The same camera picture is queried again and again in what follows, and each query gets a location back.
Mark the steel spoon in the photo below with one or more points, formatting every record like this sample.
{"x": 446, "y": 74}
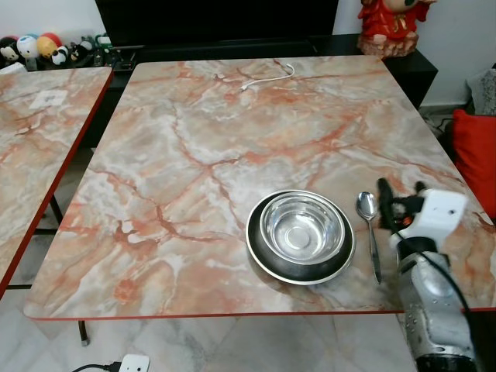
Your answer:
{"x": 366, "y": 205}

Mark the white paper label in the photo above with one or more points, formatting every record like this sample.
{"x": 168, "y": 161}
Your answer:
{"x": 49, "y": 98}

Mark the red figurine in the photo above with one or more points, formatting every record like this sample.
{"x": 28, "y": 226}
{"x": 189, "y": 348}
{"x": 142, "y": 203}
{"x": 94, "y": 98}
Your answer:
{"x": 391, "y": 27}

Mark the black table leg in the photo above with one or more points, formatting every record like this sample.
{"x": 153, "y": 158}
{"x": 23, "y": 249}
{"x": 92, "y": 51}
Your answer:
{"x": 56, "y": 209}
{"x": 83, "y": 332}

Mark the round steel plate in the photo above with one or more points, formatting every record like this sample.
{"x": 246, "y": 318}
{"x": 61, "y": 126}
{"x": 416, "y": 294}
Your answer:
{"x": 263, "y": 267}

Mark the blue and white plush toy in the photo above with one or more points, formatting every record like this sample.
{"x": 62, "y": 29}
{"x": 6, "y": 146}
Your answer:
{"x": 28, "y": 46}

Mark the white power adapter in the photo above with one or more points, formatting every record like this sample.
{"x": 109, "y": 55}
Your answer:
{"x": 134, "y": 363}

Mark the black and white plush toy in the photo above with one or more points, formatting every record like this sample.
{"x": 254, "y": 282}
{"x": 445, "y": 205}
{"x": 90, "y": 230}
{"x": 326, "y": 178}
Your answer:
{"x": 8, "y": 50}

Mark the shiny steel bowl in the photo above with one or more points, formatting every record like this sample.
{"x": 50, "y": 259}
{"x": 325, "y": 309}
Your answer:
{"x": 302, "y": 229}

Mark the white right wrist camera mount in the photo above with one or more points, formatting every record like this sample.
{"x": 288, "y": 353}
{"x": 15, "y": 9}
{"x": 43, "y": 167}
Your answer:
{"x": 440, "y": 213}

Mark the grey cushion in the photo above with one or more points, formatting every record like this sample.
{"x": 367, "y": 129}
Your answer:
{"x": 484, "y": 91}

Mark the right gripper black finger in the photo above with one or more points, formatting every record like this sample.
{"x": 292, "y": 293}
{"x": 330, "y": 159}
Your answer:
{"x": 420, "y": 188}
{"x": 385, "y": 195}

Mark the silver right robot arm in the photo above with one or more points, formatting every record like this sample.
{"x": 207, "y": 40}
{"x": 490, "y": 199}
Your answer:
{"x": 434, "y": 310}

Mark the black television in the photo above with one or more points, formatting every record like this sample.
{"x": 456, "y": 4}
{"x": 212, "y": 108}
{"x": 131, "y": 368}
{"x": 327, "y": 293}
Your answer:
{"x": 217, "y": 19}

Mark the red and yellow plush toy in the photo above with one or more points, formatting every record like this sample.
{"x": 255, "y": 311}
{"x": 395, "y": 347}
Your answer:
{"x": 49, "y": 43}

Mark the small panda plush toy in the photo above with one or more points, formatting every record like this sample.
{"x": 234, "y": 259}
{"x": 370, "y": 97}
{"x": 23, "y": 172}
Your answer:
{"x": 60, "y": 56}

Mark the red cushion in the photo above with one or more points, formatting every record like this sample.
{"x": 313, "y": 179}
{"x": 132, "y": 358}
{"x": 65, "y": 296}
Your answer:
{"x": 477, "y": 163}

